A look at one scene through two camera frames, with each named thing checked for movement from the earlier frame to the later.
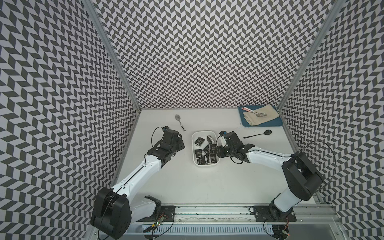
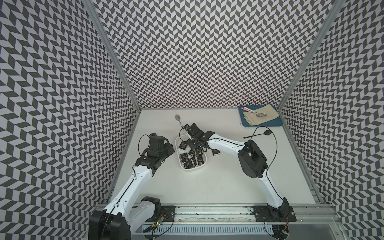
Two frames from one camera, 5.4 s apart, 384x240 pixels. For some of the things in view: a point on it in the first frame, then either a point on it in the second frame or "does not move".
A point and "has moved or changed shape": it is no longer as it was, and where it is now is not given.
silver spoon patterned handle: (178, 118) does not move
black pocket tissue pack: (213, 158) → (200, 159)
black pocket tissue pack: (201, 161) → (190, 164)
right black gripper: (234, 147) → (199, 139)
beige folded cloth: (254, 120) does not move
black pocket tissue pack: (210, 139) has moved or changed shape
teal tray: (274, 122) does not move
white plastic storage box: (203, 148) has moved or changed shape
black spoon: (268, 132) does not move
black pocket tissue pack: (198, 153) → (184, 157)
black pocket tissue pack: (199, 141) has moved or changed shape
